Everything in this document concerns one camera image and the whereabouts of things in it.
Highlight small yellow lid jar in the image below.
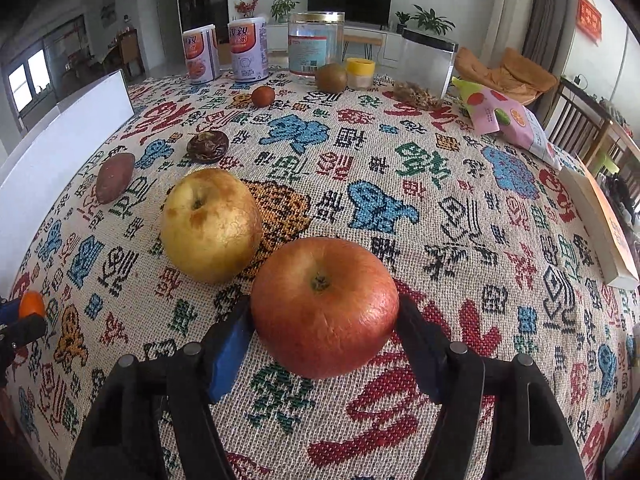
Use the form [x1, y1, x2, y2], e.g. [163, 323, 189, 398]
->
[346, 57, 376, 90]

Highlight grey curtain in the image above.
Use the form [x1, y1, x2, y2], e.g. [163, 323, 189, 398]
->
[522, 0, 571, 73]

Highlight reddish brown oval fruit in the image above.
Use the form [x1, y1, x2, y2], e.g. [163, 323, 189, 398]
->
[95, 152, 136, 205]

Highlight pile of nuts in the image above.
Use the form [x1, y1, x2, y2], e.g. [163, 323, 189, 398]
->
[392, 80, 443, 110]

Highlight printed woven tablecloth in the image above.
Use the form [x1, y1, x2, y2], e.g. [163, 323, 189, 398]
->
[10, 67, 640, 480]

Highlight orange lounge chair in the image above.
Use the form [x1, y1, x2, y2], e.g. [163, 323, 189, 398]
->
[454, 47, 558, 106]

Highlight covered standing air conditioner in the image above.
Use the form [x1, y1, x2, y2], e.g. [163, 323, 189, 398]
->
[480, 0, 538, 63]

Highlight dark wrinkled passion fruit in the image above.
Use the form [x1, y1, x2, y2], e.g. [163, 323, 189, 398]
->
[186, 130, 231, 164]

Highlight orange cover book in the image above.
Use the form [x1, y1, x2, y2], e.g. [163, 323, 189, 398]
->
[557, 155, 640, 291]

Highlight dark wooden chair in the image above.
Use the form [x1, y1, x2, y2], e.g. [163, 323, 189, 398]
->
[595, 135, 640, 196]
[542, 77, 613, 161]

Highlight pink snack bag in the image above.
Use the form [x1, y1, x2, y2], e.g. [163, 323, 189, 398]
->
[451, 76, 563, 171]

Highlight large yellow apple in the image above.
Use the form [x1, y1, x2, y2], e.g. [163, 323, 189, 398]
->
[160, 167, 264, 284]

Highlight brown kiwi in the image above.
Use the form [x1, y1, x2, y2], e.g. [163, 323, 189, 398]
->
[314, 62, 348, 94]

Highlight small mandarin orange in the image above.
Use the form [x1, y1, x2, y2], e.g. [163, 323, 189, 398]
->
[19, 291, 47, 318]

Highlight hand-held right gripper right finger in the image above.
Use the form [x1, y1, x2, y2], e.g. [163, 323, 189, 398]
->
[395, 292, 588, 480]

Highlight large leafy potted plant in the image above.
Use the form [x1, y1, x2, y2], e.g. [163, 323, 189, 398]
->
[410, 5, 456, 36]

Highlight black television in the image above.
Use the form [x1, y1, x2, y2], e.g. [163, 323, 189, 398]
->
[307, 0, 393, 28]

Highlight large red apple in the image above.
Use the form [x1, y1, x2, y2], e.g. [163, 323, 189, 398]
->
[250, 237, 401, 380]

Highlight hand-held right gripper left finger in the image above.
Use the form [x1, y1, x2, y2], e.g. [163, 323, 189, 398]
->
[65, 295, 256, 480]

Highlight red wall hanging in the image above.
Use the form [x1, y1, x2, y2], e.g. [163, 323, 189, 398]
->
[577, 0, 602, 41]

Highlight clear glass jar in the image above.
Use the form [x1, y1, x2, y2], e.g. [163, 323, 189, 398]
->
[287, 11, 347, 78]

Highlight black lid plastic jar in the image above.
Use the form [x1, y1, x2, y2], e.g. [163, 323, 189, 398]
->
[397, 28, 459, 101]

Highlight white rectangular box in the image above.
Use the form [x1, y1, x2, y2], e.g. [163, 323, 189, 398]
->
[0, 70, 135, 301]

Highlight pink purple tin can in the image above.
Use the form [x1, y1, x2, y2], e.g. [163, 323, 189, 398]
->
[227, 16, 270, 83]
[182, 25, 221, 85]

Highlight bushy white pot plant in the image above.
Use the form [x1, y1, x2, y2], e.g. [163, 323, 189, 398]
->
[270, 0, 300, 23]

